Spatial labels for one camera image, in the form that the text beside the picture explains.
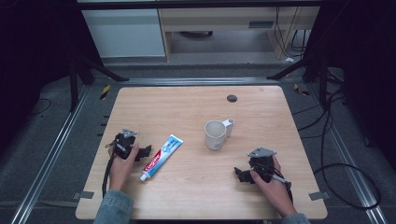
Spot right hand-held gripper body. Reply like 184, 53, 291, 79
247, 147, 277, 184

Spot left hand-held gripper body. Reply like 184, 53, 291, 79
113, 128, 139, 161

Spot blue and white toothpaste tube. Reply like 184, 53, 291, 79
138, 133, 185, 183

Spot white cup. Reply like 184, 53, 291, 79
204, 118, 236, 151

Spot person's left hand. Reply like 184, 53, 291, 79
107, 144, 140, 191

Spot person's right hand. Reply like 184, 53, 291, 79
249, 155, 298, 219

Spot yellow and black floor tape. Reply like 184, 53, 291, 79
292, 82, 311, 97
99, 84, 112, 101

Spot grey tape piece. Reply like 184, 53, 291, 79
72, 190, 95, 201
308, 190, 331, 202

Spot black metal stand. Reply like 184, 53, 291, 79
266, 52, 344, 108
68, 54, 131, 113

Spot white cabinet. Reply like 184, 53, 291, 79
80, 7, 166, 59

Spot right hand-held gripper black cable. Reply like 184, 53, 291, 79
262, 162, 294, 204

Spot hand-held gripper black cable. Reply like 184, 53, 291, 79
262, 162, 294, 204
101, 140, 119, 199

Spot left hand-held gripper black cable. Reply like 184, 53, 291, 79
101, 140, 119, 199

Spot long black floor cable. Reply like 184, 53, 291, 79
292, 88, 383, 210

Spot metal floor rail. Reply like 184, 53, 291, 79
120, 77, 281, 87
9, 86, 92, 224
307, 83, 389, 224

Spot thin black floor cable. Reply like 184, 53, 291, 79
27, 97, 52, 119

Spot black cables under desk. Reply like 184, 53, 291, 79
273, 6, 311, 61

